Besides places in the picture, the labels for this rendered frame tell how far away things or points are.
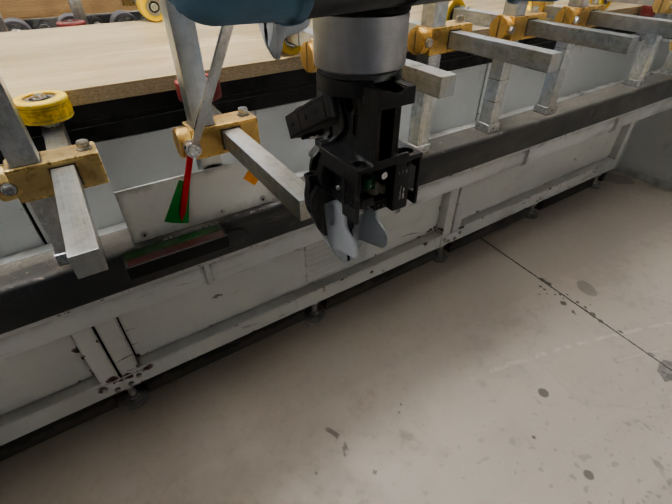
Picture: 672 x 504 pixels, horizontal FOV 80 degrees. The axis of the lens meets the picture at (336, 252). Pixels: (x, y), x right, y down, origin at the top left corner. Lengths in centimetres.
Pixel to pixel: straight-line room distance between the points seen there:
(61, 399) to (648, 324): 190
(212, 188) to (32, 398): 81
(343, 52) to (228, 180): 47
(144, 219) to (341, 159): 47
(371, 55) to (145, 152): 69
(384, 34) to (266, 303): 111
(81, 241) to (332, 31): 34
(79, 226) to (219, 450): 87
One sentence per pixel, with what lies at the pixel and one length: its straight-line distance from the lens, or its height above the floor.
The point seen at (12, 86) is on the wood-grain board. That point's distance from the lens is 98.
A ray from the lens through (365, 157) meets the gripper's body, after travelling 35.
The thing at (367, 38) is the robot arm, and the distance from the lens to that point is 33.
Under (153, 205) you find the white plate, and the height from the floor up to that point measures 76.
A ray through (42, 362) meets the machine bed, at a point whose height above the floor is 29.
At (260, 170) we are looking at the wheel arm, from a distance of 59.
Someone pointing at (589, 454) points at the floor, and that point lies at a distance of 141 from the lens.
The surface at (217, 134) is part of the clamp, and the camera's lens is 72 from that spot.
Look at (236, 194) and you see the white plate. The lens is 78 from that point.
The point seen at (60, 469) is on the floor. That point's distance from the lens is 142.
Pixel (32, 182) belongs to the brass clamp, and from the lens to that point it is 71.
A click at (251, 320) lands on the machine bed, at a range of 132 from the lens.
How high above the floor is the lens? 112
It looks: 38 degrees down
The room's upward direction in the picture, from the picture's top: straight up
